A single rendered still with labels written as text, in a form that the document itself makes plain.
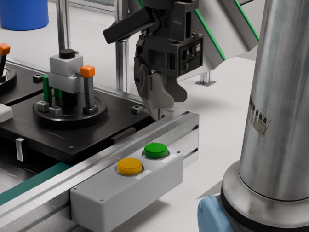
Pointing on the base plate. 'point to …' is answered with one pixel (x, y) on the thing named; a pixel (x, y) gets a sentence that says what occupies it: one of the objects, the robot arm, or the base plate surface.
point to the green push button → (155, 150)
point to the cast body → (66, 71)
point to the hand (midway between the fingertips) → (153, 111)
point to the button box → (124, 191)
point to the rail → (37, 223)
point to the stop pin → (21, 149)
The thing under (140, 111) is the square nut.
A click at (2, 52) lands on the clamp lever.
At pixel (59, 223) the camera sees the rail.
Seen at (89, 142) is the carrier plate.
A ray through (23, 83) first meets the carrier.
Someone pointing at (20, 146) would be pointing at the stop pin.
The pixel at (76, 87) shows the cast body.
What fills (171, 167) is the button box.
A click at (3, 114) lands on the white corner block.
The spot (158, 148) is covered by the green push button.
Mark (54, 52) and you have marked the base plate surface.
